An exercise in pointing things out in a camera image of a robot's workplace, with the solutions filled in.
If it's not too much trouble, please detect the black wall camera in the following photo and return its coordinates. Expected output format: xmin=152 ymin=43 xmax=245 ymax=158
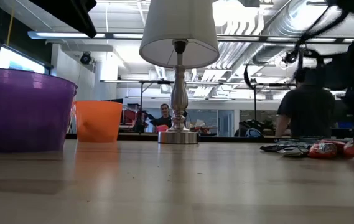
xmin=79 ymin=52 xmax=93 ymax=65

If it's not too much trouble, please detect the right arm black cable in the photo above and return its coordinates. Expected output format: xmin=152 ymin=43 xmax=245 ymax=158
xmin=243 ymin=6 xmax=350 ymax=91

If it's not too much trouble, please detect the red equipment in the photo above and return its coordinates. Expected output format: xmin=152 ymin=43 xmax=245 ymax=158
xmin=122 ymin=107 xmax=143 ymax=131

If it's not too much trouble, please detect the purple plastic bucket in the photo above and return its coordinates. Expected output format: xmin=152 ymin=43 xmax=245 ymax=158
xmin=0 ymin=67 xmax=79 ymax=153

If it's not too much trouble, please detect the yellow hanging strap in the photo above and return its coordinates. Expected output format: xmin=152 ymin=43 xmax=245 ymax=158
xmin=6 ymin=6 xmax=16 ymax=47

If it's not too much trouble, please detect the bright window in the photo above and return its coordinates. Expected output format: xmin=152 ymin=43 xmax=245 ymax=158
xmin=0 ymin=46 xmax=46 ymax=75

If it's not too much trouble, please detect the orange pumpkin bucket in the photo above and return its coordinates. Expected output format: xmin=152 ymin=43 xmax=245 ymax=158
xmin=72 ymin=100 xmax=124 ymax=143

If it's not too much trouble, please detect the black background rig frame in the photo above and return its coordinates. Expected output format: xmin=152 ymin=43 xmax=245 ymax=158
xmin=100 ymin=79 xmax=299 ymax=134

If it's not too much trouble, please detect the white shade silver table lamp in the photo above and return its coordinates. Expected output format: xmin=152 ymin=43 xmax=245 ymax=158
xmin=138 ymin=0 xmax=221 ymax=145

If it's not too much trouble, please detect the black aluminium table frame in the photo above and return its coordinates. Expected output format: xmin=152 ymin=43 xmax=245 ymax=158
xmin=66 ymin=133 xmax=354 ymax=143

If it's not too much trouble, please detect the black ceiling box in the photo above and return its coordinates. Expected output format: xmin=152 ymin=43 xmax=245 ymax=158
xmin=238 ymin=0 xmax=261 ymax=8

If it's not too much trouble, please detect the black ceiling spotlight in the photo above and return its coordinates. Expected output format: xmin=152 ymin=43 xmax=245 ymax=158
xmin=282 ymin=50 xmax=299 ymax=65

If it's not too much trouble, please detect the blue white round object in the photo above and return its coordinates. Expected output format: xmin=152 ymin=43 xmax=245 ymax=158
xmin=245 ymin=128 xmax=263 ymax=139

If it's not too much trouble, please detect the orange white candy bar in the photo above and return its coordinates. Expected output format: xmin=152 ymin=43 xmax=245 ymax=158
xmin=307 ymin=142 xmax=339 ymax=160

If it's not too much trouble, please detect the silver ceiling duct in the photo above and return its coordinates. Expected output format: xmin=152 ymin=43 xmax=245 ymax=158
xmin=253 ymin=0 xmax=324 ymax=65

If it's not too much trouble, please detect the person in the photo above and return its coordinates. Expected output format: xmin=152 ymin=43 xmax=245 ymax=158
xmin=153 ymin=103 xmax=174 ymax=129
xmin=274 ymin=67 xmax=341 ymax=138

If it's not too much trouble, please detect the long ceiling light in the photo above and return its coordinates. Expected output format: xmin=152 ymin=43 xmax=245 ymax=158
xmin=217 ymin=34 xmax=354 ymax=44
xmin=27 ymin=30 xmax=143 ymax=40

